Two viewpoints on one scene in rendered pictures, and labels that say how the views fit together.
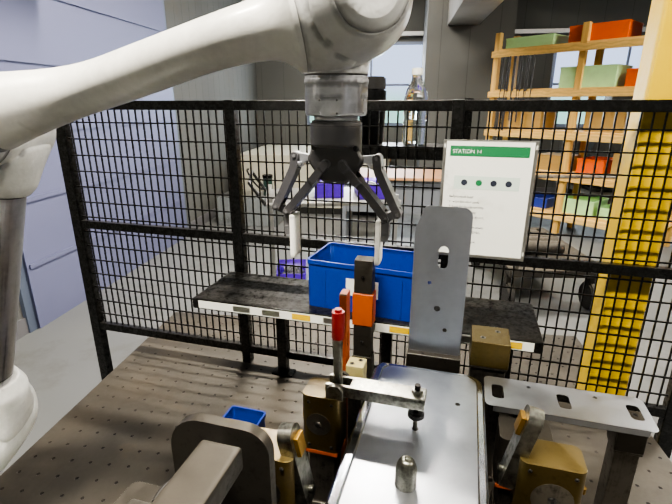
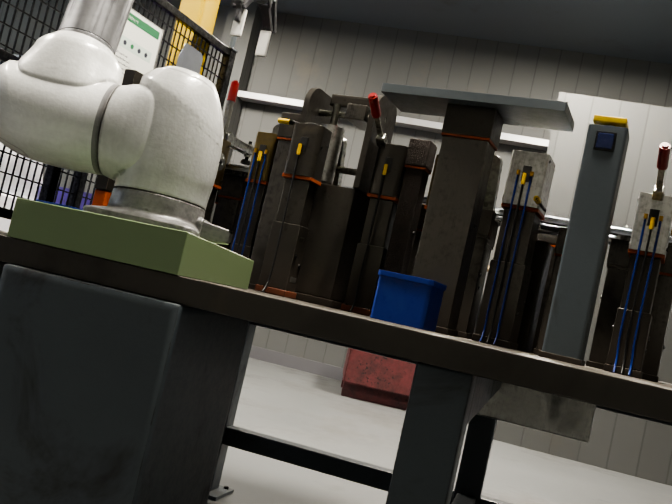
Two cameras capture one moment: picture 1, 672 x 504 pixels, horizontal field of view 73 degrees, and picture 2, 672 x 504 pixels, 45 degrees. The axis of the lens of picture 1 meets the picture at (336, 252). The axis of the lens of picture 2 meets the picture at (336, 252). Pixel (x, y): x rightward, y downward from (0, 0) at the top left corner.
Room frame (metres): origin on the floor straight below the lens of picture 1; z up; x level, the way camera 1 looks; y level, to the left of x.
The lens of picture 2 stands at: (0.08, 1.98, 0.71)
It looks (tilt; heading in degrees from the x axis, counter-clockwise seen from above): 4 degrees up; 278
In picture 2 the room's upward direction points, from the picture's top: 13 degrees clockwise
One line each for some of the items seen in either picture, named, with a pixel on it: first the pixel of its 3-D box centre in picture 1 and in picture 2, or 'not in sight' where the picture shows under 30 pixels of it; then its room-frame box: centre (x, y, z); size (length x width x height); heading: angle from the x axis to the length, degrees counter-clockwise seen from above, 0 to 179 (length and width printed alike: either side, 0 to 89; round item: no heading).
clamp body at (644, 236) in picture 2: not in sight; (640, 286); (-0.31, 0.32, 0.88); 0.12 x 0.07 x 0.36; 74
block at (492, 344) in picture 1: (482, 403); not in sight; (0.88, -0.34, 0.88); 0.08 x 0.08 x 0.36; 74
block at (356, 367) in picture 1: (355, 438); not in sight; (0.76, -0.04, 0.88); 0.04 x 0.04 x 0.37; 74
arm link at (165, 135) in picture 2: not in sight; (169, 135); (0.56, 0.70, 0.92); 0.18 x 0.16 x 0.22; 7
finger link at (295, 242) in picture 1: (295, 234); (238, 22); (0.70, 0.07, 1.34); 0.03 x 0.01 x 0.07; 165
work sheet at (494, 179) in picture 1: (484, 200); (129, 63); (1.16, -0.39, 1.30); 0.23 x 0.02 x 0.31; 74
